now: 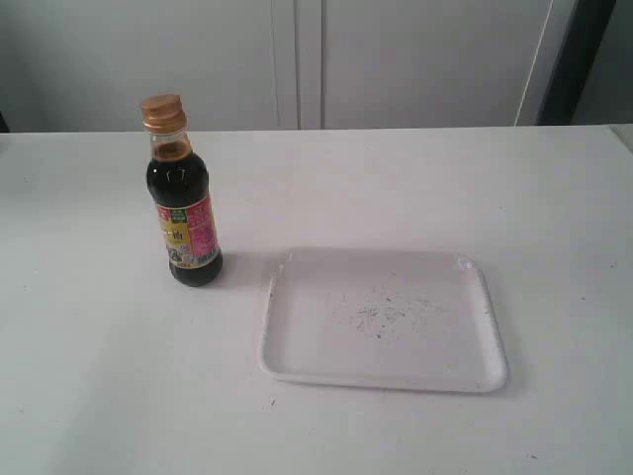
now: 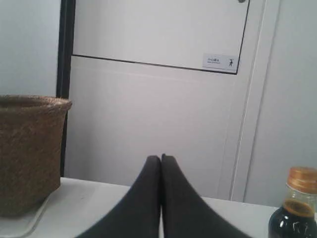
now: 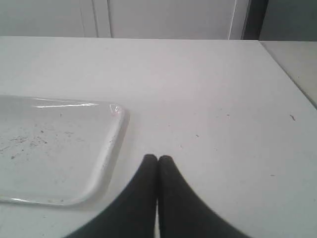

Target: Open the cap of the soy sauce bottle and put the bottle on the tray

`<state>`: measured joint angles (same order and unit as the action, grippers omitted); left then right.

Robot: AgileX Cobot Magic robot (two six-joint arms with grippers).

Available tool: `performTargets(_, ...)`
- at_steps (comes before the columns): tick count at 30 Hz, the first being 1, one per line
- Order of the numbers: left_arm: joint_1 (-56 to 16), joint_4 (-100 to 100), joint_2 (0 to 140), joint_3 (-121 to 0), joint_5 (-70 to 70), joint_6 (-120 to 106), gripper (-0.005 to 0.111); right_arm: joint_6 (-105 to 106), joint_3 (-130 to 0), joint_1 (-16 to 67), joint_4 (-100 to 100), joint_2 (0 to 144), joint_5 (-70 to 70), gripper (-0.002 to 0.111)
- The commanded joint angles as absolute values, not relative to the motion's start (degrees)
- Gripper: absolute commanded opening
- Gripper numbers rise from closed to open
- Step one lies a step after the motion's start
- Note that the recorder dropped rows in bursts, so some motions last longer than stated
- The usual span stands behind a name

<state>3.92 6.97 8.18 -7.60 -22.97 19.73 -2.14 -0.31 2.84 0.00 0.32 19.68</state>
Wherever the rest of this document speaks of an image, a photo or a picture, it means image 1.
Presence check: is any dark soy sauce bottle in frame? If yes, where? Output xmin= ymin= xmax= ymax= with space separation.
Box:
xmin=141 ymin=94 xmax=224 ymax=287

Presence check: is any white plastic tray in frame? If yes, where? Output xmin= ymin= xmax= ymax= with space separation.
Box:
xmin=258 ymin=247 xmax=508 ymax=394

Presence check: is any white background cabinet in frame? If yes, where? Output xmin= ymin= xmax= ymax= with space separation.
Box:
xmin=1 ymin=1 xmax=575 ymax=132

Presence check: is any white cable on wall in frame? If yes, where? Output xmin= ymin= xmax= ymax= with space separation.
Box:
xmin=512 ymin=0 xmax=556 ymax=128

